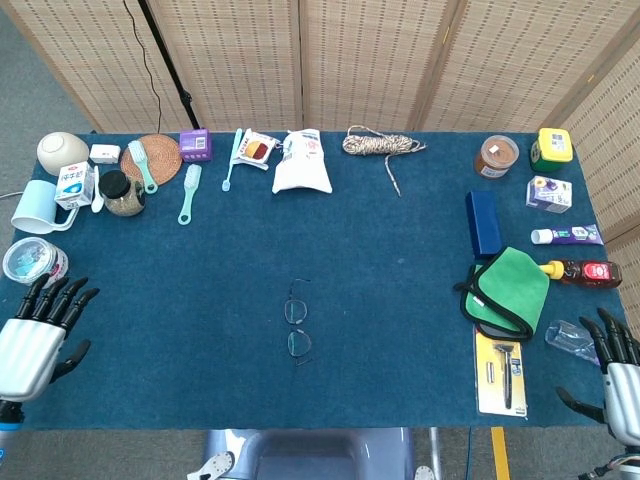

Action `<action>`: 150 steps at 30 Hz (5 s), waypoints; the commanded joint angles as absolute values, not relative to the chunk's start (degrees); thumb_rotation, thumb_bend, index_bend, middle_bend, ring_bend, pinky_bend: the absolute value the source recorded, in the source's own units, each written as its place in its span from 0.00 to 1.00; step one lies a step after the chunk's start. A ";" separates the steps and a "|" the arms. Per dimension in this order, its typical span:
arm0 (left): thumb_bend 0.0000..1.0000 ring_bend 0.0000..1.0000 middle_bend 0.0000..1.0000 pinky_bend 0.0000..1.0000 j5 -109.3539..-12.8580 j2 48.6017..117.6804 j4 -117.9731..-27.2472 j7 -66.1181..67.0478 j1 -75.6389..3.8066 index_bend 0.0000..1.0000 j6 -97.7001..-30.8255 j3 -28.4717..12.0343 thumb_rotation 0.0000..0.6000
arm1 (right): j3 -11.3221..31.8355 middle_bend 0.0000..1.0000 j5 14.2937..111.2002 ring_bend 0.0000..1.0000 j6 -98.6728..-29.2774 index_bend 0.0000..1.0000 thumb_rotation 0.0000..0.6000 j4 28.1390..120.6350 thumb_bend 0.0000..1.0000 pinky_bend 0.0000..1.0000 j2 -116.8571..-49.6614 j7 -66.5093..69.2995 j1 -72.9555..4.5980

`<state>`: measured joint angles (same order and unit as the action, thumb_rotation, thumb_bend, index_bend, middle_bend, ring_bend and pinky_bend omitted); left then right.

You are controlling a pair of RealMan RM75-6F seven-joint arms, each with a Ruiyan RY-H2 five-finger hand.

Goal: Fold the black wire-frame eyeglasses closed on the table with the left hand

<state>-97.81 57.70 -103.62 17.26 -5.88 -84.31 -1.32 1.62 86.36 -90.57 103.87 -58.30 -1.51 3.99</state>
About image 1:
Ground white blue milk carton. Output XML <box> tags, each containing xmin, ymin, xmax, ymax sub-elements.
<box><xmin>53</xmin><ymin>161</ymin><xmax>96</xmax><ymax>211</ymax></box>

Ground black wire eyeglasses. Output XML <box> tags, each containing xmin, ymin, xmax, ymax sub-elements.
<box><xmin>283</xmin><ymin>277</ymin><xmax>315</xmax><ymax>367</ymax></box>

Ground small white box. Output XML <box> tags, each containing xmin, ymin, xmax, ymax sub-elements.
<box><xmin>89</xmin><ymin>143</ymin><xmax>122</xmax><ymax>165</ymax></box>

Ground coiled beige patterned rope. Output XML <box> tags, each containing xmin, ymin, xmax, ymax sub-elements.
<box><xmin>341</xmin><ymin>124</ymin><xmax>429</xmax><ymax>198</ymax></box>

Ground round woven rattan coaster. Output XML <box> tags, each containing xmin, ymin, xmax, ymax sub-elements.
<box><xmin>119</xmin><ymin>133</ymin><xmax>184</xmax><ymax>187</ymax></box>

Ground white snack packet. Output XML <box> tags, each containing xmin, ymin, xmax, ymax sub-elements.
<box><xmin>234</xmin><ymin>128</ymin><xmax>281</xmax><ymax>171</ymax></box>

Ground beige ceramic bowl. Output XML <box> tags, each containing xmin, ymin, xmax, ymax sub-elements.
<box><xmin>36</xmin><ymin>131</ymin><xmax>90</xmax><ymax>177</ymax></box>

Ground orange brown plastic tub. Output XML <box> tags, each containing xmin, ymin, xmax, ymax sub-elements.
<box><xmin>473</xmin><ymin>133</ymin><xmax>520</xmax><ymax>179</ymax></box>

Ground white cloth bag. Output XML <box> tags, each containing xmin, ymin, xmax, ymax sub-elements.
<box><xmin>271</xmin><ymin>128</ymin><xmax>334</xmax><ymax>195</ymax></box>

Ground grey blue robot torso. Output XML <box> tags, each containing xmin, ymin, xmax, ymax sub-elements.
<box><xmin>202</xmin><ymin>426</ymin><xmax>416</xmax><ymax>480</ymax></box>

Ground white plastic spoon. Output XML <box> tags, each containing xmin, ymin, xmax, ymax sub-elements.
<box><xmin>90</xmin><ymin>166</ymin><xmax>105</xmax><ymax>214</ymax></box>

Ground green cloth with black trim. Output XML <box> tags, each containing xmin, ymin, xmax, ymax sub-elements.
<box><xmin>453</xmin><ymin>246</ymin><xmax>552</xmax><ymax>343</ymax></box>

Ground purple toothpaste tube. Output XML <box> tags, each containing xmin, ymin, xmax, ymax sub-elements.
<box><xmin>530</xmin><ymin>223</ymin><xmax>605</xmax><ymax>247</ymax></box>

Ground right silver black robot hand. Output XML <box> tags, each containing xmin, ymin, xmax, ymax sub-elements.
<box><xmin>555</xmin><ymin>307</ymin><xmax>640</xmax><ymax>446</ymax></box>

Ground light blue plastic mug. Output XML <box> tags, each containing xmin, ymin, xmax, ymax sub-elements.
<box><xmin>10</xmin><ymin>179</ymin><xmax>80</xmax><ymax>235</ymax></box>

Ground bamboo folding screen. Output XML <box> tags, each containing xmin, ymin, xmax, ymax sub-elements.
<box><xmin>0</xmin><ymin>0</ymin><xmax>640</xmax><ymax>311</ymax></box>

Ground thin black cable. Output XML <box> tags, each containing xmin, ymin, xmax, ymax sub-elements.
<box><xmin>122</xmin><ymin>0</ymin><xmax>164</xmax><ymax>134</ymax></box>

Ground metal table leg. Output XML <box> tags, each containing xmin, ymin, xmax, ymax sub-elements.
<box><xmin>428</xmin><ymin>427</ymin><xmax>444</xmax><ymax>476</ymax></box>

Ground mint green scrub brush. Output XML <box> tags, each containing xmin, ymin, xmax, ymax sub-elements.
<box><xmin>177</xmin><ymin>163</ymin><xmax>203</xmax><ymax>226</ymax></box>
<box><xmin>127</xmin><ymin>139</ymin><xmax>159</xmax><ymax>195</ymax></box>

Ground glass jar with black lid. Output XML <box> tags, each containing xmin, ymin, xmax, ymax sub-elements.
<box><xmin>98</xmin><ymin>169</ymin><xmax>147</xmax><ymax>218</ymax></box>

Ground yellow floor tape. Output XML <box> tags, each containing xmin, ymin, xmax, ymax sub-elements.
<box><xmin>490</xmin><ymin>426</ymin><xmax>511</xmax><ymax>480</ymax></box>

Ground white tub with clear lid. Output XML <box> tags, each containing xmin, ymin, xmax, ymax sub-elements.
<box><xmin>2</xmin><ymin>236</ymin><xmax>70</xmax><ymax>291</ymax></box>

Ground clear plastic water bottle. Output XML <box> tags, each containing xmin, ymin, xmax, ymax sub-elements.
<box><xmin>544</xmin><ymin>319</ymin><xmax>601</xmax><ymax>365</ymax></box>

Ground dark blue rectangular box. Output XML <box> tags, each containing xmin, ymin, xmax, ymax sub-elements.
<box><xmin>465</xmin><ymin>189</ymin><xmax>503</xmax><ymax>260</ymax></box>

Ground small purple box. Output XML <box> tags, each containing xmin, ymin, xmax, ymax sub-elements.
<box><xmin>178</xmin><ymin>128</ymin><xmax>213</xmax><ymax>163</ymax></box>

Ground black stand pole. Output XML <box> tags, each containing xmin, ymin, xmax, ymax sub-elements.
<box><xmin>137</xmin><ymin>0</ymin><xmax>202</xmax><ymax>130</ymax></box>

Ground razor in yellow blister pack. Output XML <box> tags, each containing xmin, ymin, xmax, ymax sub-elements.
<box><xmin>473</xmin><ymin>327</ymin><xmax>529</xmax><ymax>419</ymax></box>

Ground syrup bottle with yellow cap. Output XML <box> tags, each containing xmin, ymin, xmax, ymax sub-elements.
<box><xmin>538</xmin><ymin>258</ymin><xmax>624</xmax><ymax>289</ymax></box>

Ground light blue toothbrush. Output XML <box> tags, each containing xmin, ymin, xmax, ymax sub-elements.
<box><xmin>221</xmin><ymin>128</ymin><xmax>244</xmax><ymax>193</ymax></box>

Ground purple white drink carton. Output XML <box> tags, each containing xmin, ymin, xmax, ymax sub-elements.
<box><xmin>525</xmin><ymin>175</ymin><xmax>573</xmax><ymax>214</ymax></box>

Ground blue felt table cover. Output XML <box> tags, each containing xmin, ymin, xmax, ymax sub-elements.
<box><xmin>0</xmin><ymin>130</ymin><xmax>636</xmax><ymax>431</ymax></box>

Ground green container with yellow lid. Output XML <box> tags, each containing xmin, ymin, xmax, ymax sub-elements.
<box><xmin>529</xmin><ymin>127</ymin><xmax>574</xmax><ymax>174</ymax></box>

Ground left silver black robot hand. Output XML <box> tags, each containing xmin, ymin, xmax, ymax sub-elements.
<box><xmin>0</xmin><ymin>273</ymin><xmax>101</xmax><ymax>404</ymax></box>

